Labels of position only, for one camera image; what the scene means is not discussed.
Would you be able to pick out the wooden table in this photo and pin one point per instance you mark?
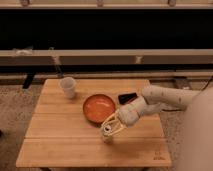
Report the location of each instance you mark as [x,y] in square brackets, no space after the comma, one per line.
[59,135]

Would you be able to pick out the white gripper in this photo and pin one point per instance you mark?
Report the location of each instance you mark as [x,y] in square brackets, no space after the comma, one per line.
[127,114]

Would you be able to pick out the white plastic cup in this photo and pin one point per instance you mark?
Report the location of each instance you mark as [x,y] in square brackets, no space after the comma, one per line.
[68,85]

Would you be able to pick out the black chip bag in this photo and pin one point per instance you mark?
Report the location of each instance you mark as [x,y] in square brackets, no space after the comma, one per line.
[125,98]

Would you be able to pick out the black post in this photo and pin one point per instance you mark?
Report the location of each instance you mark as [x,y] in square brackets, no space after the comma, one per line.
[28,80]

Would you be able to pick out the grey rail beam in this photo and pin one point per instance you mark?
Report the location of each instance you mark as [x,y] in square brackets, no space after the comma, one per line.
[105,57]

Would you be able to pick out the orange bowl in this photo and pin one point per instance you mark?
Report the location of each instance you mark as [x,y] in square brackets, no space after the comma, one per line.
[98,107]

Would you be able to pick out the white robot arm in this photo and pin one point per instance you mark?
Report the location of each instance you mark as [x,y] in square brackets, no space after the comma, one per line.
[196,148]

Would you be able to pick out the white plastic bottle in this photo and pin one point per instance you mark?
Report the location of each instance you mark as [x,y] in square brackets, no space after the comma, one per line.
[106,131]

